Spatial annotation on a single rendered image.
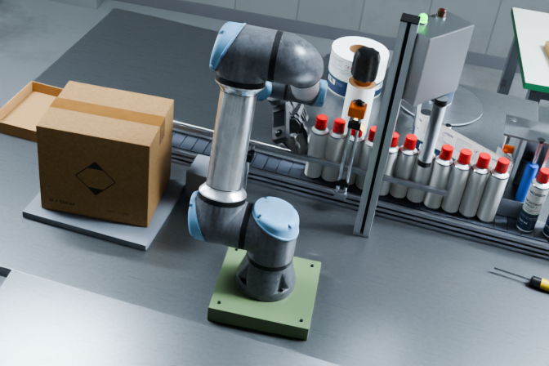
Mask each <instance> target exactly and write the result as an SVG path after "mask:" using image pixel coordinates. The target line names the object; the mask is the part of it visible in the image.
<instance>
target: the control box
mask: <svg viewBox="0 0 549 366"><path fill-rule="evenodd" d="M474 27H475V26H474V25H473V24H472V23H470V22H468V21H466V20H464V19H462V18H460V17H458V16H456V15H454V14H453V13H451V12H449V11H446V18H445V19H444V20H441V19H438V18H436V17H435V14H434V15H431V16H428V18H427V25H419V27H418V30H417V36H416V39H415V43H414V46H413V53H412V56H411V60H410V64H409V67H408V73H407V77H406V81H405V84H404V90H403V95H402V98H401V99H402V100H404V101H405V102H407V103H408V104H410V105H411V106H416V105H420V104H422V103H425V102H427V101H429V100H433V99H435V98H437V97H440V96H443V95H446V94H448V93H450V92H454V91H456V90H457V88H458V82H459V79H460V76H461V73H462V68H463V65H464V61H465V59H466V54H467V50H468V47H469V44H470V40H471V35H472V33H473V29H474Z"/></svg>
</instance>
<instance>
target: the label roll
mask: <svg viewBox="0 0 549 366"><path fill-rule="evenodd" d="M361 47H373V48H374V49H375V50H377V51H379V52H380V56H381V61H380V65H379V69H378V73H377V77H376V80H375V82H376V84H377V85H376V89H375V93H374V97H373V99H374V98H376V97H377V96H379V95H380V94H381V91H382V84H383V80H384V77H385V72H386V66H387V62H388V58H389V52H388V50H387V49H386V47H384V46H383V45H382V44H380V43H379V42H376V41H374V40H372V39H369V38H362V37H344V38H339V39H337V40H336V41H334V42H333V45H332V50H331V56H330V61H329V65H328V74H327V79H326V81H327V82H328V89H329V90H330V91H331V92H333V93H334V94H336V95H338V96H341V97H343V98H346V90H347V85H348V81H349V78H350V77H352V74H351V72H350V71H351V66H352V61H353V57H354V54H355V52H356V51H357V50H358V49H359V48H361Z"/></svg>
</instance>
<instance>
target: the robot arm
mask: <svg viewBox="0 0 549 366"><path fill-rule="evenodd" d="M209 67H210V69H211V70H212V71H214V72H215V71H216V77H215V80H216V82H217V83H218V84H219V86H220V88H221V90H220V95H219V101H218V106H217V112H216V122H215V127H214V133H213V139H212V149H211V155H210V160H209V166H208V176H207V181H206V182H204V183H203V184H202V185H201V186H200V187H199V190H198V191H195V192H193V193H192V196H191V198H190V207H189V211H188V228H189V232H190V235H191V236H192V237H193V238H194V239H198V240H202V241H204V242H205V243H215V244H219V245H223V246H227V247H231V248H238V249H242V250H246V251H247V253H246V254H245V256H244V258H243V260H242V261H241V262H240V264H239V266H238V269H237V272H236V283H237V286H238V287H239V289H240V291H241V292H242V293H244V294H245V295H246V296H248V297H250V298H252V299H254V300H257V301H263V302H274V301H281V300H283V299H285V298H286V297H288V296H289V295H290V294H291V293H292V292H293V290H294V288H295V283H296V274H295V270H294V266H293V263H292V259H293V254H294V250H295V246H296V241H297V236H298V234H299V216H298V213H297V211H296V210H295V209H294V208H293V206H292V205H291V204H290V203H288V202H286V201H284V200H282V199H279V198H276V197H266V198H265V199H264V198H260V199H258V200H257V201H256V202H255V203H249V202H246V197H247V193H246V192H245V190H244V189H243V188H242V184H243V174H244V169H245V164H246V159H247V154H248V145H249V140H250V135H251V130H252V121H253V116H254V111H255V106H256V101H263V100H266V99H267V100H268V101H269V103H270V105H277V106H275V107H273V115H272V141H273V142H274V143H275V144H279V143H283V144H284V145H285V146H286V147H287V148H288V149H290V150H291V151H292V152H296V153H299V154H305V155H307V152H308V147H309V140H310V138H309V132H308V129H307V127H306V126H305V125H304V122H305V121H306V122H307V120H308V118H309V117H308V115H307V112H306V110H305V107H304V105H309V106H317V107H322V106H323V105H324V101H325V97H326V93H327V89H328V82H327V81H324V80H321V78H322V76H323V72H324V62H323V59H322V57H321V55H320V54H319V52H318V51H317V50H316V49H315V48H314V47H313V46H312V45H311V44H310V43H308V42H307V41H306V40H305V39H303V38H301V37H299V36H297V35H296V34H293V33H289V32H284V31H279V30H275V29H267V28H263V27H258V26H254V25H246V23H243V24H241V23H236V22H227V23H225V24H224V25H223V26H222V28H221V30H220V32H219V34H218V36H217V38H216V42H215V45H214V48H213V50H212V55H211V59H210V65H209ZM297 103H300V104H297ZM303 104H304V105H303ZM303 109H304V111H305V113H306V116H305V115H304V112H303ZM292 133H296V134H297V136H294V135H293V134H292ZM299 145H300V149H299Z"/></svg>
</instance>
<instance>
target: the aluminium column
mask: <svg viewBox="0 0 549 366"><path fill-rule="evenodd" d="M420 20H421V17H420V16H415V15H411V14H407V13H403V14H402V16H401V19H400V22H399V28H398V33H397V36H396V40H395V47H394V51H393V55H392V58H391V65H390V69H389V73H388V77H387V80H386V88H385V91H384V96H383V99H382V106H381V110H380V114H379V118H378V121H377V128H376V132H375V136H374V140H373V147H372V151H371V154H370V159H369V162H368V169H367V173H366V177H365V181H364V187H363V191H362V195H361V200H360V203H359V210H358V214H357V217H356V222H355V228H354V232H353V234H356V235H359V236H362V237H365V238H368V237H369V234H370V230H371V228H372V223H373V218H374V214H375V210H376V206H377V201H378V197H379V193H380V189H381V186H382V179H383V176H384V172H385V169H386V162H387V159H388V155H389V152H390V147H391V142H392V138H393V134H394V130H395V125H396V120H397V117H398V113H399V108H400V103H401V100H402V99H401V98H402V95H403V90H404V84H405V81H406V77H407V73H408V67H409V64H410V60H411V56H412V53H413V46H414V43H415V39H416V36H417V30H418V27H419V24H420Z"/></svg>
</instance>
